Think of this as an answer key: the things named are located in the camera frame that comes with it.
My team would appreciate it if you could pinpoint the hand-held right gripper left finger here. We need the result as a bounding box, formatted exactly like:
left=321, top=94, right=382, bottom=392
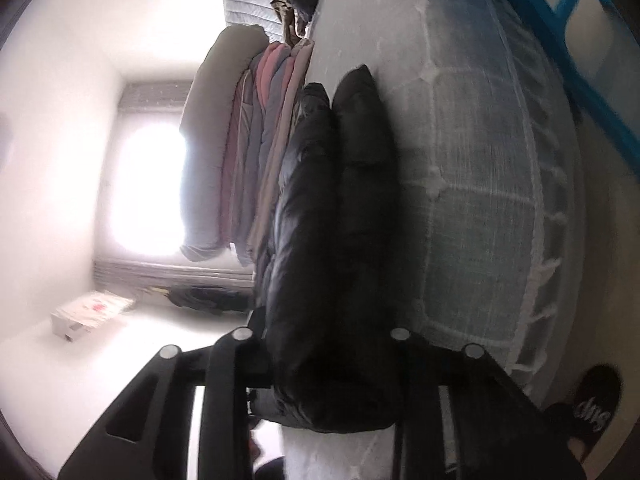
left=57, top=309, right=277, bottom=480

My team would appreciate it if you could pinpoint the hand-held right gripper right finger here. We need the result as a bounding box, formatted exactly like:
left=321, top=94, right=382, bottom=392
left=390, top=327, right=587, bottom=480

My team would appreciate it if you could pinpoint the large black puffer jacket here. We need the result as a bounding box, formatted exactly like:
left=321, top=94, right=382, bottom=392
left=252, top=64, right=407, bottom=434

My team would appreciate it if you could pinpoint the hanging dark coat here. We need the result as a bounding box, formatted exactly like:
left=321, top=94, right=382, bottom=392
left=166, top=285, right=252, bottom=315

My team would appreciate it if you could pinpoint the white cardboard box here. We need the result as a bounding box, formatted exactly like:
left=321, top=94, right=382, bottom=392
left=50, top=291, right=137, bottom=344

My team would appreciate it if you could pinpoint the black printed slipper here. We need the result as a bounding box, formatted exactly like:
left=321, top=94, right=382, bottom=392
left=544, top=364, right=627, bottom=463

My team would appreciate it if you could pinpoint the bed with grey patterned sheet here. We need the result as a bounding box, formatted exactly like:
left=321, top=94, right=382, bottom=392
left=280, top=0, right=588, bottom=480

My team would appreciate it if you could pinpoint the mauve folded quilt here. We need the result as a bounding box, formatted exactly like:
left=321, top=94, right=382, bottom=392
left=220, top=66, right=257, bottom=257

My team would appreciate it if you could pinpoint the blue-grey folded quilt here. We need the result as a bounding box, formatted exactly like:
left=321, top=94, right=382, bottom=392
left=235, top=52, right=282, bottom=267

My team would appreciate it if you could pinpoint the beige folded quilt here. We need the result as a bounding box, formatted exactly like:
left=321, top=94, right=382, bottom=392
left=247, top=37, right=316, bottom=263

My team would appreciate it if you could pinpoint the pink folded blanket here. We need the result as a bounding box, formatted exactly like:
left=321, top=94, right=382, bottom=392
left=257, top=41, right=294, bottom=111

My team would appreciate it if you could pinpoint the brown patterned cloth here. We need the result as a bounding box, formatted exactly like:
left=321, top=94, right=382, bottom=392
left=271, top=0, right=307, bottom=42

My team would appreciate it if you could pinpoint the blue plastic stool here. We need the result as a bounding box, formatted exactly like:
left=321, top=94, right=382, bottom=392
left=477, top=0, right=640, bottom=177

